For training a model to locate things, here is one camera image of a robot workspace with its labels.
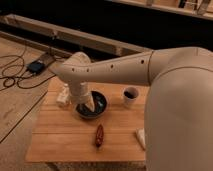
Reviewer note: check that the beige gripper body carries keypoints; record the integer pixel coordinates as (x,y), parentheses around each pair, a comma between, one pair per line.
(81,94)

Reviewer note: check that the white plastic bottle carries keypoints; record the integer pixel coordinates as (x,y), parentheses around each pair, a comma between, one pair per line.
(63,98)

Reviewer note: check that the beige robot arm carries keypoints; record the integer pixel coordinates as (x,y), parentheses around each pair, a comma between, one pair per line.
(178,116)

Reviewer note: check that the dark ceramic bowl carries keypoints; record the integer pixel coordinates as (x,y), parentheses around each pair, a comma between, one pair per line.
(100,104)

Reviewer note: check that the long wooden floor beam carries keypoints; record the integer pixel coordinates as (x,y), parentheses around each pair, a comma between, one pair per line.
(76,37)

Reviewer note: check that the white cup with dark drink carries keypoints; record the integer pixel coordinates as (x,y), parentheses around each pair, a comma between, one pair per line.
(130,94)

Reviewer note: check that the black power adapter box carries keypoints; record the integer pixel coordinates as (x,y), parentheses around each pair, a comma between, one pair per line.
(35,67)

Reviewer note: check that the wooden table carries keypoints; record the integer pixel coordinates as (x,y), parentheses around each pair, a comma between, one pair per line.
(61,135)

